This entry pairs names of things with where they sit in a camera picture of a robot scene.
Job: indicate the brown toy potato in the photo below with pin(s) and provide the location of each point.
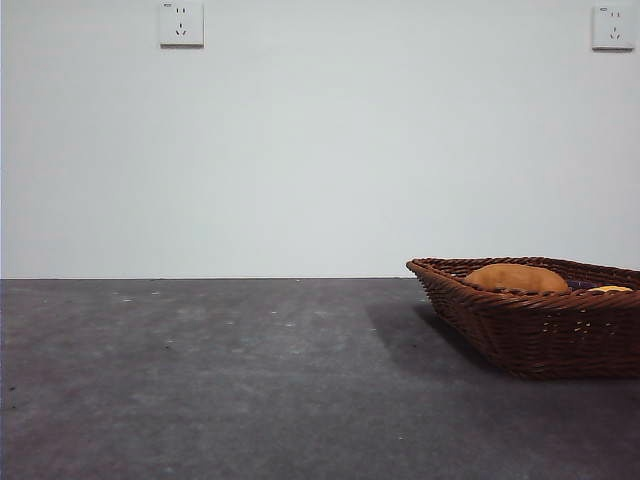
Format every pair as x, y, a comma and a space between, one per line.
520, 279

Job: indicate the brown woven wicker basket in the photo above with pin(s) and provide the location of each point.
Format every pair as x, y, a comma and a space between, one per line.
540, 335

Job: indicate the purple toy eggplant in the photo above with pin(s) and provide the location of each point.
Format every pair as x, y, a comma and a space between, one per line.
580, 285

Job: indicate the yellow toy mango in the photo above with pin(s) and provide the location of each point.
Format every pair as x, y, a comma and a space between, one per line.
607, 289

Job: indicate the white wall socket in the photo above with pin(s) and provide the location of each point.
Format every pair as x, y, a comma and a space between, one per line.
613, 29
181, 25

